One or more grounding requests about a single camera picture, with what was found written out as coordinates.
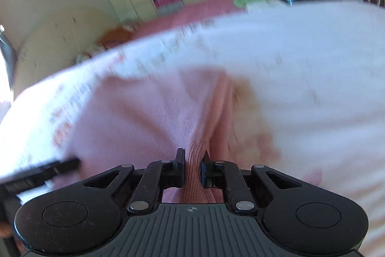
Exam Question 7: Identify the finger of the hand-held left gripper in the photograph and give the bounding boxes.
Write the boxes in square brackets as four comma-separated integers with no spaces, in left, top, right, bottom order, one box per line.
[35,158,81,182]

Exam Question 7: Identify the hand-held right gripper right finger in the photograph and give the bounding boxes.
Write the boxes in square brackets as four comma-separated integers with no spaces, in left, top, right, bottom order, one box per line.
[200,150,302,214]

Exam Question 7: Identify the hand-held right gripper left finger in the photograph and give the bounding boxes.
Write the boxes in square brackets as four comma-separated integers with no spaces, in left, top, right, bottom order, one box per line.
[83,149,186,214]

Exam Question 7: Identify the pink ribbed shirt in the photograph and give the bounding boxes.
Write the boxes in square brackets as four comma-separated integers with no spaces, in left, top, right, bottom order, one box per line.
[64,70,284,205]

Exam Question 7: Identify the floral pillow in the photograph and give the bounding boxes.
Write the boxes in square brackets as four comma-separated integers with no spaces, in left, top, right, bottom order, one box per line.
[75,45,106,64]

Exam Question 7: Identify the grey hanging bag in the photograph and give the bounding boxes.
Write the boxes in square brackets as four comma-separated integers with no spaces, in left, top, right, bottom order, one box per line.
[0,25,18,89]

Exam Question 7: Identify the cream bed headboard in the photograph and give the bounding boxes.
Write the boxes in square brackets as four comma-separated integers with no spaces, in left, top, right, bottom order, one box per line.
[13,6,121,101]

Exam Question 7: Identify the white floral blanket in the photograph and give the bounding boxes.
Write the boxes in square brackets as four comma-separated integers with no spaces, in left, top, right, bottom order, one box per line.
[0,0,385,257]

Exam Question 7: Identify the orange pillow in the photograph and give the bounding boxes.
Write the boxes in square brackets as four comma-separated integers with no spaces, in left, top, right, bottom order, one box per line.
[96,26,133,49]

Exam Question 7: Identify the pink bed sheet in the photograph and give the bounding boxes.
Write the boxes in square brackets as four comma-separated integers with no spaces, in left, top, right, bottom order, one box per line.
[132,0,251,41]

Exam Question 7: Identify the green cloth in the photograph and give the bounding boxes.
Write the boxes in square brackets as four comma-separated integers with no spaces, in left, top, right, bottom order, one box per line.
[233,0,281,9]

